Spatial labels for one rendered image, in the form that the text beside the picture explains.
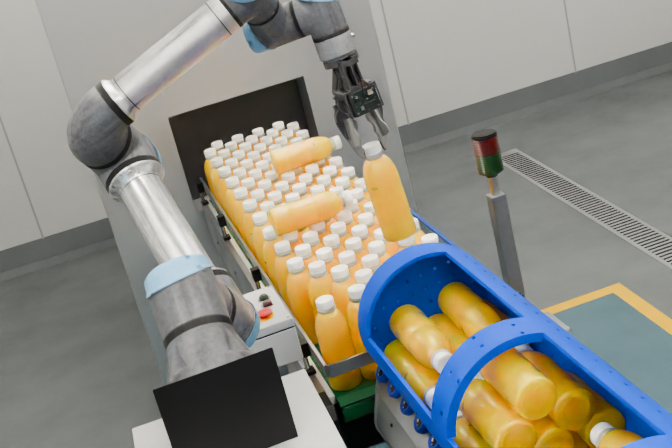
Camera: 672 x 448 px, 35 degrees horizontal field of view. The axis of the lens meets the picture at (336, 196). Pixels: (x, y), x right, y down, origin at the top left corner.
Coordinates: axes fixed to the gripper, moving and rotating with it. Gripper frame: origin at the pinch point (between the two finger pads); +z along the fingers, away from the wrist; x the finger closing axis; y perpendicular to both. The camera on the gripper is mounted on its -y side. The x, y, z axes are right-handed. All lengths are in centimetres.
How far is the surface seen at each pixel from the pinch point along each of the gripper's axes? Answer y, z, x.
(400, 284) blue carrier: 11.9, 24.6, -7.8
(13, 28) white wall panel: -416, -44, -52
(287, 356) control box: -6.6, 35.1, -31.7
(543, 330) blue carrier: 58, 24, 0
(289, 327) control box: -6.1, 29.2, -29.0
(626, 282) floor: -167, 137, 126
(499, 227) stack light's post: -30, 39, 31
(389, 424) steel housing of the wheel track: 8, 52, -20
